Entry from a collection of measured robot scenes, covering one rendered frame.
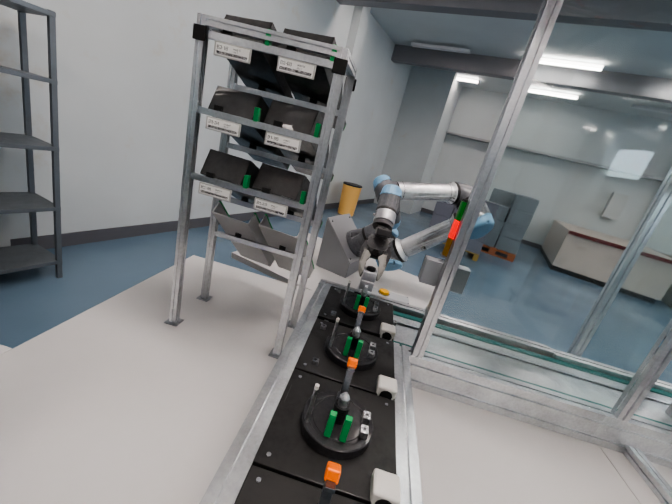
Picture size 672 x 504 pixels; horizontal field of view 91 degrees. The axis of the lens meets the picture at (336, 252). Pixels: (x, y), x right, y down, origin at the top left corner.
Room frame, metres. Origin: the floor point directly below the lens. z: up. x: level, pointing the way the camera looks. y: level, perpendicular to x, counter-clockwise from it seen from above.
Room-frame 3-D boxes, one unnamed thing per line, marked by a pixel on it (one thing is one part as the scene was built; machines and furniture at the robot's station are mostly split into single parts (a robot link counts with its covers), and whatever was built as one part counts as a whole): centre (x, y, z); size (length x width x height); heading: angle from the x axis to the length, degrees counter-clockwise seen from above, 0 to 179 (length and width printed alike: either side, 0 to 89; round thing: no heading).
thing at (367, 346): (0.74, -0.10, 1.01); 0.24 x 0.24 x 0.13; 85
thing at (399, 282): (1.60, -0.07, 0.84); 0.90 x 0.70 x 0.03; 67
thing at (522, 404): (0.95, -0.42, 0.91); 0.84 x 0.28 x 0.10; 85
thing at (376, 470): (0.50, -0.08, 1.01); 0.24 x 0.24 x 0.13; 85
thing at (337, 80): (0.90, 0.25, 1.26); 0.36 x 0.21 x 0.80; 85
